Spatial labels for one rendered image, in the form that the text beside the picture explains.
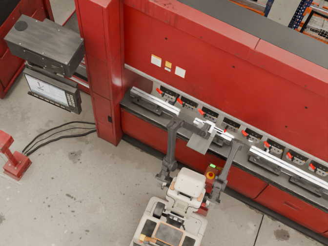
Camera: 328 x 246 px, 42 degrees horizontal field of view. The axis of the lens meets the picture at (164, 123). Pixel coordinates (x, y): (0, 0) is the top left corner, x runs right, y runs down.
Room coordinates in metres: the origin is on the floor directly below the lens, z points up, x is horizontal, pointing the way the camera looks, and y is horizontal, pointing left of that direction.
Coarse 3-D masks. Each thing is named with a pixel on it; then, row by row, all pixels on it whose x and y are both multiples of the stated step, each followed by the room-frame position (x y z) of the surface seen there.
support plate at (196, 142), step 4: (200, 124) 1.73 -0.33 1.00; (212, 132) 1.67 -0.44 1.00; (192, 136) 1.60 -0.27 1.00; (196, 136) 1.60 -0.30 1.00; (200, 136) 1.61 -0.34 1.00; (212, 136) 1.63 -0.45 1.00; (192, 140) 1.56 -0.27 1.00; (196, 140) 1.57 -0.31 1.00; (200, 140) 1.57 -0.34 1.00; (204, 140) 1.58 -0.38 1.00; (208, 140) 1.59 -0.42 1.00; (188, 144) 1.51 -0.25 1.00; (192, 144) 1.52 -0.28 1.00; (196, 144) 1.53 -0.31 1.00; (200, 144) 1.53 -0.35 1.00; (204, 144) 1.54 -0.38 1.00; (208, 144) 1.54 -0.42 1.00; (192, 148) 1.48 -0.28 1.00; (196, 148) 1.49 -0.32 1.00; (200, 148) 1.49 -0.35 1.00; (204, 148) 1.50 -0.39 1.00; (200, 152) 1.46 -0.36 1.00; (204, 152) 1.46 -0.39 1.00
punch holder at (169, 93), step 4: (160, 88) 1.86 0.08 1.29; (164, 88) 1.85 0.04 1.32; (164, 92) 1.85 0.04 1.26; (168, 92) 1.84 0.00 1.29; (172, 92) 1.82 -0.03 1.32; (164, 96) 1.84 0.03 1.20; (168, 96) 1.83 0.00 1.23; (172, 96) 1.82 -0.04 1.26; (176, 96) 1.85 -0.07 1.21; (172, 100) 1.82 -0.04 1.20
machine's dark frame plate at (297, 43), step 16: (192, 0) 1.96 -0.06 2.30; (208, 0) 1.98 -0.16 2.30; (224, 0) 2.00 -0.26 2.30; (224, 16) 1.87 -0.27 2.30; (240, 16) 1.89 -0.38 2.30; (256, 16) 1.91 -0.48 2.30; (256, 32) 1.78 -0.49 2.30; (272, 32) 1.80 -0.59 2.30; (288, 32) 1.82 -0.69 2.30; (288, 48) 1.70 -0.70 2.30; (304, 48) 1.72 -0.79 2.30; (320, 48) 1.74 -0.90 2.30; (320, 64) 1.61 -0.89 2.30
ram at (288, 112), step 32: (128, 32) 1.97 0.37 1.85; (160, 32) 1.88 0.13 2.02; (128, 64) 1.97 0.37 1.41; (192, 64) 1.79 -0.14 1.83; (224, 64) 1.71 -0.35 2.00; (192, 96) 1.77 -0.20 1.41; (224, 96) 1.69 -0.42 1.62; (256, 96) 1.61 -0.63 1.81; (288, 96) 1.55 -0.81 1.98; (320, 96) 1.50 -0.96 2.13; (288, 128) 1.51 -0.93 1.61; (320, 128) 1.45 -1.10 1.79
